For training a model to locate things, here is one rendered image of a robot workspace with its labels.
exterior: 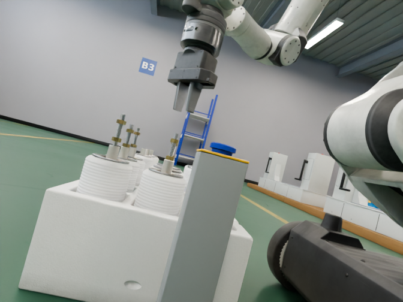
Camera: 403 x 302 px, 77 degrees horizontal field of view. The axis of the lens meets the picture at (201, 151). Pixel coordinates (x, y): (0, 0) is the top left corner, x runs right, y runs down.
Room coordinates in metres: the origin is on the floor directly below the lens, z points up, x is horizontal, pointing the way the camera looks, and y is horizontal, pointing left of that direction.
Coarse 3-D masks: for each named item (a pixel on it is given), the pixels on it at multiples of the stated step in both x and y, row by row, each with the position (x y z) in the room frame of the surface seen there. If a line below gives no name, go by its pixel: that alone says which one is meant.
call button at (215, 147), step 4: (212, 144) 0.37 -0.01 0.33; (216, 144) 0.37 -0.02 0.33; (220, 144) 0.37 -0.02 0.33; (224, 144) 0.37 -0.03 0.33; (212, 148) 0.38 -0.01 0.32; (216, 148) 0.37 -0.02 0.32; (220, 148) 0.36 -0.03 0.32; (224, 148) 0.36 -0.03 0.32; (228, 148) 0.37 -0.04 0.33; (232, 148) 0.37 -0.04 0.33; (216, 152) 0.37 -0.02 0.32; (220, 152) 0.37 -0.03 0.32; (224, 152) 0.37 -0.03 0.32; (228, 152) 0.37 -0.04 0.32; (232, 152) 0.37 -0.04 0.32
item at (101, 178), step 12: (84, 168) 0.50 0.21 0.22; (96, 168) 0.49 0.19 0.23; (108, 168) 0.49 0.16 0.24; (120, 168) 0.50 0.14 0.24; (132, 168) 0.54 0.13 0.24; (84, 180) 0.50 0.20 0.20; (96, 180) 0.49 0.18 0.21; (108, 180) 0.49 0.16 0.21; (120, 180) 0.51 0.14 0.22; (84, 192) 0.49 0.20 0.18; (96, 192) 0.49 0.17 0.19; (108, 192) 0.50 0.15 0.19; (120, 192) 0.52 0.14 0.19
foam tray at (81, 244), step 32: (64, 192) 0.46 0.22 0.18; (128, 192) 0.61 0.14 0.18; (64, 224) 0.46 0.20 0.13; (96, 224) 0.46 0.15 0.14; (128, 224) 0.47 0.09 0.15; (160, 224) 0.47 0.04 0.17; (32, 256) 0.45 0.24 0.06; (64, 256) 0.46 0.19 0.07; (96, 256) 0.46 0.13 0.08; (128, 256) 0.47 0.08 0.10; (160, 256) 0.47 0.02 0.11; (224, 256) 0.49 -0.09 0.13; (32, 288) 0.45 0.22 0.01; (64, 288) 0.46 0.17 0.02; (96, 288) 0.46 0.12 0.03; (128, 288) 0.47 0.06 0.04; (224, 288) 0.49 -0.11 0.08
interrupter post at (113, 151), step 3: (111, 144) 0.54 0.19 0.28; (111, 147) 0.53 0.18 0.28; (114, 147) 0.53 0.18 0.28; (117, 147) 0.53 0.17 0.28; (108, 150) 0.53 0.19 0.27; (111, 150) 0.53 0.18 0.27; (114, 150) 0.53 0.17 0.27; (117, 150) 0.53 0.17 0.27; (108, 153) 0.53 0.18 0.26; (111, 153) 0.53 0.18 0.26; (114, 153) 0.53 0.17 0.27; (117, 153) 0.53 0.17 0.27; (108, 156) 0.53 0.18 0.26; (111, 156) 0.53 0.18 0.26; (114, 156) 0.53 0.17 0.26; (117, 156) 0.54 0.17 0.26; (114, 159) 0.53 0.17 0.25
